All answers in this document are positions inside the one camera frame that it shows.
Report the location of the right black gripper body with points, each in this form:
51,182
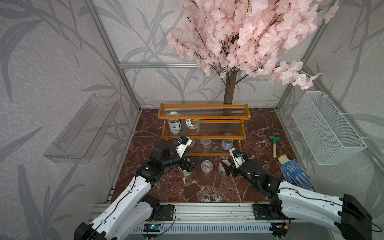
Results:
241,172

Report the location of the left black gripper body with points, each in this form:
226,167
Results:
181,163

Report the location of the small clear tub pink label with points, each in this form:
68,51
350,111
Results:
206,166

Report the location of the green silver-top tin can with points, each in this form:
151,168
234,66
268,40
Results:
222,167

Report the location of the clear jar red label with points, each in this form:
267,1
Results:
193,126

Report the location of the orange wooden three-tier shelf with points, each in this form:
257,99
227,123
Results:
217,123

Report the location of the tall jar strawberry lid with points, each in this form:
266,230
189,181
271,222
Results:
185,173

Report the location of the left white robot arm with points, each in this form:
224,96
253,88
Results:
134,206

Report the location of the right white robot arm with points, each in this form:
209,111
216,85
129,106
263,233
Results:
344,215

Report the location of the small clear tub red label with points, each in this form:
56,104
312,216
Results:
192,144

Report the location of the green white tin can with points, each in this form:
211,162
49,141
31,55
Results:
175,124

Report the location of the blue white work glove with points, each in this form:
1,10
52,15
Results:
294,173

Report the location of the green circuit board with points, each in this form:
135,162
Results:
153,228

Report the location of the pink blossom artificial tree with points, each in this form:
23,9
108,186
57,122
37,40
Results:
240,39

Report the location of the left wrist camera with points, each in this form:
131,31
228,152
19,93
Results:
183,145

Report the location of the aluminium front rail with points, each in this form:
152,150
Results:
221,212

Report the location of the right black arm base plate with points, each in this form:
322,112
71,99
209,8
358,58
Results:
268,212

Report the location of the green scraper wooden handle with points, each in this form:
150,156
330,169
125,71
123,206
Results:
274,140

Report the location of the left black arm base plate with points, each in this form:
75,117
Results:
166,213

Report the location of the right circuit board with wires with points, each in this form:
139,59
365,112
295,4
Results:
279,230

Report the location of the white wire mesh basket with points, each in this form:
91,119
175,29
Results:
330,137

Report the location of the clear acrylic wall shelf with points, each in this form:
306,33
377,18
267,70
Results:
79,140

